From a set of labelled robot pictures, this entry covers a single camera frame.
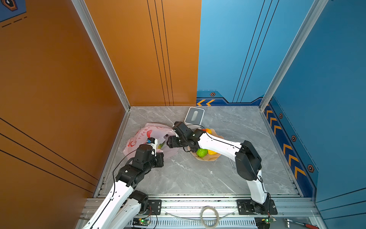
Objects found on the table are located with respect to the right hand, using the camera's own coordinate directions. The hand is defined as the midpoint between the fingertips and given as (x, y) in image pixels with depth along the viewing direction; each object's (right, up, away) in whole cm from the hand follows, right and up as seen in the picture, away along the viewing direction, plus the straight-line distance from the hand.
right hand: (171, 142), depth 86 cm
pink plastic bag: (-7, +6, +1) cm, 10 cm away
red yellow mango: (+24, +6, +11) cm, 27 cm away
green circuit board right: (+47, -37, -16) cm, 62 cm away
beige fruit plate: (+23, -10, +3) cm, 26 cm away
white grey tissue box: (+15, +15, +24) cm, 32 cm away
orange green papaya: (-8, -4, +8) cm, 12 cm away
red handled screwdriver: (+69, -37, -18) cm, 80 cm away
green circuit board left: (-14, -38, -15) cm, 43 cm away
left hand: (-3, -5, -8) cm, 10 cm away
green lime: (+18, -7, +1) cm, 19 cm away
